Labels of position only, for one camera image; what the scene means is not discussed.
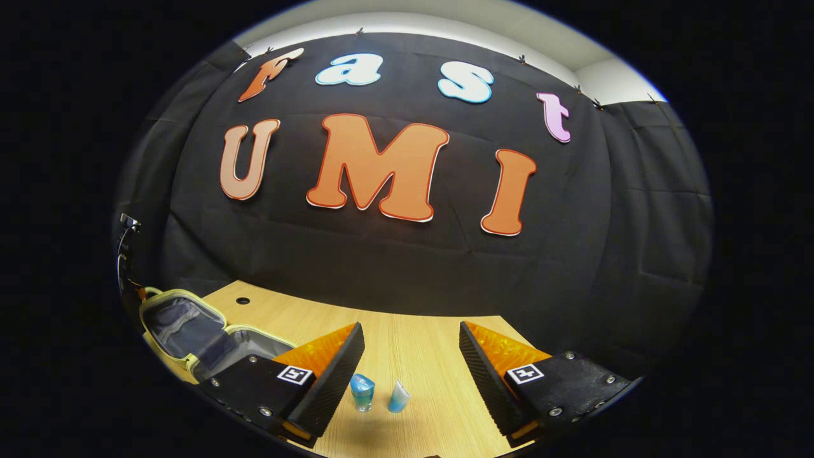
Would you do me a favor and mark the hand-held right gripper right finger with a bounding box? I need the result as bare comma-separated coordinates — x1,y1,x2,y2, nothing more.
458,320,637,449

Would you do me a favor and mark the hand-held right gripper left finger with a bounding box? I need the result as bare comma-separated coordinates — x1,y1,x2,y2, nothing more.
203,321,366,449

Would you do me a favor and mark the blue skin care bottle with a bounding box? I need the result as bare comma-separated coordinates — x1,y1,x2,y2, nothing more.
350,373,376,412

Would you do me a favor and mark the white and blue tube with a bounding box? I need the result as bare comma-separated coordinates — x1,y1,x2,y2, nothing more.
388,380,411,414

